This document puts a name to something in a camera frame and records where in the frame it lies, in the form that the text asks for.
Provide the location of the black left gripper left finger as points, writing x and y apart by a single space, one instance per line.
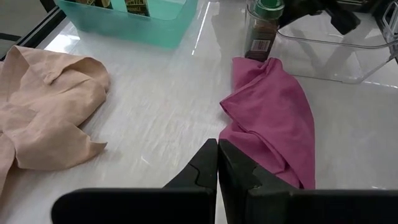
155 205

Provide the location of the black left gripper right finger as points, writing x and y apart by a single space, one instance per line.
280 205

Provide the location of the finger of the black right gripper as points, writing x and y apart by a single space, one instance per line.
298 11
343 21

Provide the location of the clear plastic bin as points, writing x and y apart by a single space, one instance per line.
342 62

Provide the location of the magenta cloth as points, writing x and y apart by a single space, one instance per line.
273 118

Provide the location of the peach cloth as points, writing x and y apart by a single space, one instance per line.
49 109

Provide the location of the teal plastic bin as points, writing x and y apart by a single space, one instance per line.
140 31

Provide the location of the yellow-lid spice jar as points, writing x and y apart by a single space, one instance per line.
136 7

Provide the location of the black metal table frame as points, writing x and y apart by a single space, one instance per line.
37 31

